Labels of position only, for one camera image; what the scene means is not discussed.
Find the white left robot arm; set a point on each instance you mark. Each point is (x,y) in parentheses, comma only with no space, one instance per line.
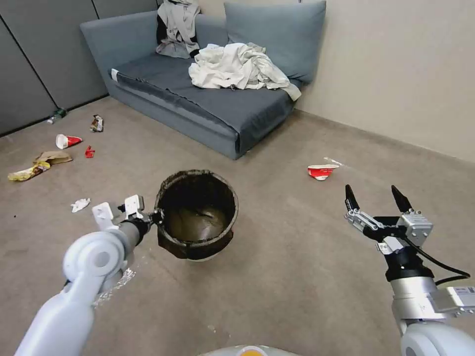
(70,296)

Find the yellow snack bag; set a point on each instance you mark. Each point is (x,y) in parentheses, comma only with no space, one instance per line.
(28,172)

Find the crumpled white cloth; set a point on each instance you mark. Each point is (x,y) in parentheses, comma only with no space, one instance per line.
(237,68)

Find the grey and black jacket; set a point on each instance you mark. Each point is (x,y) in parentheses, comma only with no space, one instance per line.
(178,26)

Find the dark grey seat cover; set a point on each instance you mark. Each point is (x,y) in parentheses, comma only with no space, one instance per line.
(208,102)

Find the crushed red paper cup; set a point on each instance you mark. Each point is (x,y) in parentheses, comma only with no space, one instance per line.
(321,172)

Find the crumpled white tissue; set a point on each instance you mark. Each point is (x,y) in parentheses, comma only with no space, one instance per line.
(79,205)

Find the green plastic bottle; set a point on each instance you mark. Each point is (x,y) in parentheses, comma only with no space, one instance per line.
(58,113)

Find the brown trash bag liner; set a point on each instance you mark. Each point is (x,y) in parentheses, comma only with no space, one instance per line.
(196,222)

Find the small red scrap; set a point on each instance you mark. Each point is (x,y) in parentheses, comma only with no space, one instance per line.
(89,151)

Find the crumpled silver foil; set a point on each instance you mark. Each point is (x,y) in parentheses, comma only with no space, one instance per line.
(118,283)

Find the grey-blue sofa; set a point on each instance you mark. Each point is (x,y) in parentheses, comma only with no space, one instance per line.
(156,100)

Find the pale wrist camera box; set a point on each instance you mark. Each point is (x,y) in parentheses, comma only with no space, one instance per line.
(134,205)
(417,226)

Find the white paper scrap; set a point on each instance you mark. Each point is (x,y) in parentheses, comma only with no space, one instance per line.
(334,161)

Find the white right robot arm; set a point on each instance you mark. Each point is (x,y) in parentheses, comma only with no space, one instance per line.
(426,315)

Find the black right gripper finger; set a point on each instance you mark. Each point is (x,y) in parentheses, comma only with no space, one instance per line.
(357,213)
(401,200)

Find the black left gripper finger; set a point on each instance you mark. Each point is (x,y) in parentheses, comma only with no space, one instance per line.
(158,221)
(159,212)

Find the crumpled brown paper bag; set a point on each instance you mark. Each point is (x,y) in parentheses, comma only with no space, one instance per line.
(55,157)

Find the grey-blue sofa cushion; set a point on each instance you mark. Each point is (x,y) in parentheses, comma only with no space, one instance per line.
(282,33)

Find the crumpled snack wrapper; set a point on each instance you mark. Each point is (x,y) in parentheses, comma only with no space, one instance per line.
(97,123)

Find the round trash can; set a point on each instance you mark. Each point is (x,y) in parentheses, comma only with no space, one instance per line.
(202,258)

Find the red and white paper cup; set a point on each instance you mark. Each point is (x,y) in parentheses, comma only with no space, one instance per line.
(68,141)

